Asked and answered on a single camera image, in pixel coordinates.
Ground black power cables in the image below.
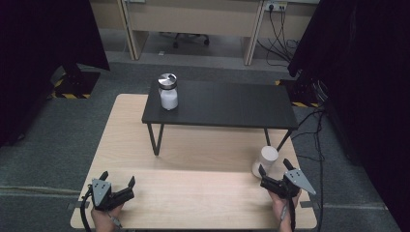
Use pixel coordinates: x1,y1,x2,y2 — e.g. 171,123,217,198
256,8,302,68

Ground beige desk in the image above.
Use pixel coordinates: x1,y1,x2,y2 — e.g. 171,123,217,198
89,0,320,67

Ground black office chair base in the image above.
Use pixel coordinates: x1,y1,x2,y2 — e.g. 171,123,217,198
160,31,211,49

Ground person's left hand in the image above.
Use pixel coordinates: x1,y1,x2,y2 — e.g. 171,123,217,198
90,204,124,232

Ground white wall socket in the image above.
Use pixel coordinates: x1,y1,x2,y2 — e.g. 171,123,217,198
264,0,288,13

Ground striped black stand base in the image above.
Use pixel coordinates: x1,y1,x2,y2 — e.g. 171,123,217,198
47,64,102,101
275,72,324,108

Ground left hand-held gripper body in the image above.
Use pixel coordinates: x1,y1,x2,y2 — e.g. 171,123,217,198
91,178,135,212

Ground black desktop shelf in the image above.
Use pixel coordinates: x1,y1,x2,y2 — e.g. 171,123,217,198
141,79,300,157

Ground white cup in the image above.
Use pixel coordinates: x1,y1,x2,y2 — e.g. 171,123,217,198
251,145,279,179

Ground person's right hand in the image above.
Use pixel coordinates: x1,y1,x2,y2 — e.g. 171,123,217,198
268,189,303,232

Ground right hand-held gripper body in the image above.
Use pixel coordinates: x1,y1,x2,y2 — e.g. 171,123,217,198
259,168,317,200

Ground glass jar with silver lid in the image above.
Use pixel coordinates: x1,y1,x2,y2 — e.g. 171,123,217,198
157,72,179,111

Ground black floor cables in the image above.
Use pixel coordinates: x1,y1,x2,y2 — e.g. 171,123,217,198
290,107,327,232

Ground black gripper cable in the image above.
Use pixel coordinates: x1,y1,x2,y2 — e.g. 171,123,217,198
288,196,298,232
79,188,95,232

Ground black curtain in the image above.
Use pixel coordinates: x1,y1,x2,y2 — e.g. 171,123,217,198
0,0,110,147
287,0,410,232

